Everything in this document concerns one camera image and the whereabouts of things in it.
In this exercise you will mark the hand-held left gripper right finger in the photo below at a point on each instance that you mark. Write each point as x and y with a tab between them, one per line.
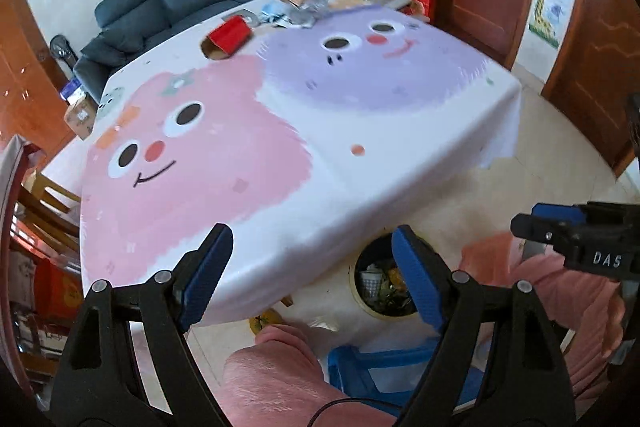
417	279

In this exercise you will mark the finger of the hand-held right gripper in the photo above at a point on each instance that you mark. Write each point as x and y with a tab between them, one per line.
555	212
540	232

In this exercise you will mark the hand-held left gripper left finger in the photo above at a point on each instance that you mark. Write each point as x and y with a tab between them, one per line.
205	279

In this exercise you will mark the yellow rimmed trash bin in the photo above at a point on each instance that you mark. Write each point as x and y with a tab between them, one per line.
367	252

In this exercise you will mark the person's right leg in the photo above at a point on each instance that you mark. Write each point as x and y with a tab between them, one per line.
570	302

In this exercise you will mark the person's leg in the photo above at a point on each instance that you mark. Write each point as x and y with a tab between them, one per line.
570	302
280	382

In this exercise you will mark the yellow slipper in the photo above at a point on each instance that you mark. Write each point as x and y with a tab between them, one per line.
267	321

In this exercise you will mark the blue plastic stool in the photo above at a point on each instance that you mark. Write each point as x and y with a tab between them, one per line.
365	367

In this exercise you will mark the person's left leg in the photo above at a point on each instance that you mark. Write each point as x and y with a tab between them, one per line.
280	382

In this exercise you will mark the orange storage box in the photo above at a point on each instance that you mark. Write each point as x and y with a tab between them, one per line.
57	292

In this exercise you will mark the yellow wooden chair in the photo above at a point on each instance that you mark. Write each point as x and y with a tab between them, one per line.
45	207

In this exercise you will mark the brown cardboard shipping box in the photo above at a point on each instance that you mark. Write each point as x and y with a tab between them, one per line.
81	114

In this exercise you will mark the blue packet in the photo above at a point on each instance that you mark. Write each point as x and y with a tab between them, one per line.
71	89

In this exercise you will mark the red cardboard carton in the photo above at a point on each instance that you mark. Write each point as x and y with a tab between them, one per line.
230	34

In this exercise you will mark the red paper bag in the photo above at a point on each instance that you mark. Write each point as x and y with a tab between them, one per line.
420	1

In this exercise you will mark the grey flat cardboard box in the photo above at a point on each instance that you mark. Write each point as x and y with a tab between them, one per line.
242	18

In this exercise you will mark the black standing fan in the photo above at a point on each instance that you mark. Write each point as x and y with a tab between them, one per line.
65	52

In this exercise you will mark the orange wooden cabinet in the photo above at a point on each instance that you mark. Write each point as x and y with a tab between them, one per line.
30	72

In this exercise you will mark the blue plastic bag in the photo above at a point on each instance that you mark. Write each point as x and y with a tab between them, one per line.
275	12

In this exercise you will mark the clear plastic bag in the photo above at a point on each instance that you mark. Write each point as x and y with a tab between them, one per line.
310	9

